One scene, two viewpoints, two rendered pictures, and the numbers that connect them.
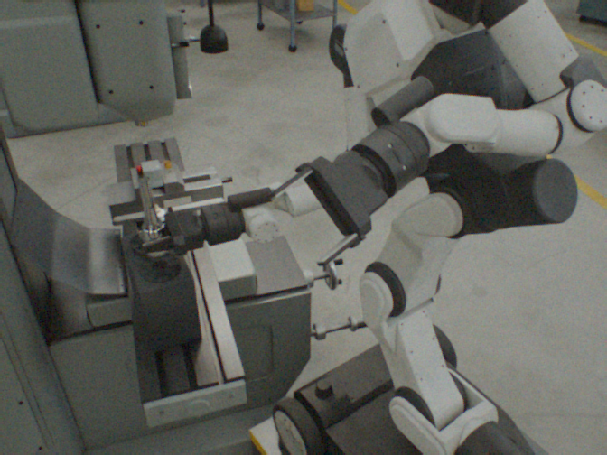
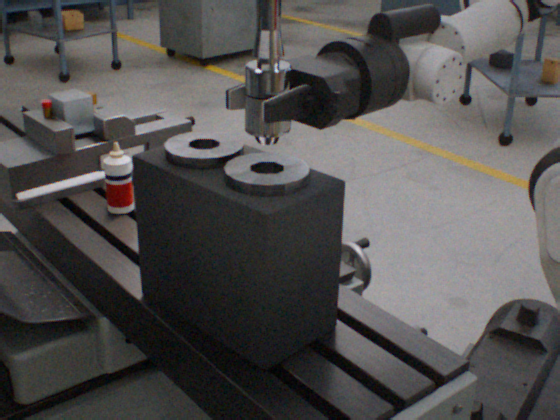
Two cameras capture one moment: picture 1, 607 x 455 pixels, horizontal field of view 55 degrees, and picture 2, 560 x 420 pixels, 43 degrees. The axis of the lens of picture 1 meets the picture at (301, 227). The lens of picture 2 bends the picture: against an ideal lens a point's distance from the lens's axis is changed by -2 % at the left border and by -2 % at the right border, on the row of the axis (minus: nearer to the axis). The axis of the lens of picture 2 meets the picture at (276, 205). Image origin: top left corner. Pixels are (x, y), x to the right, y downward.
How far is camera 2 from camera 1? 0.86 m
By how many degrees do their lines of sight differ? 22
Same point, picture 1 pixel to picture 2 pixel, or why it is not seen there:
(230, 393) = (457, 402)
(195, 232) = (352, 73)
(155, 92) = not seen: outside the picture
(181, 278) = (322, 183)
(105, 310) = (47, 362)
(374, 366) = (501, 370)
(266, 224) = (452, 59)
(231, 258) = not seen: hidden behind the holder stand
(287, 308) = not seen: hidden behind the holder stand
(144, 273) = (249, 181)
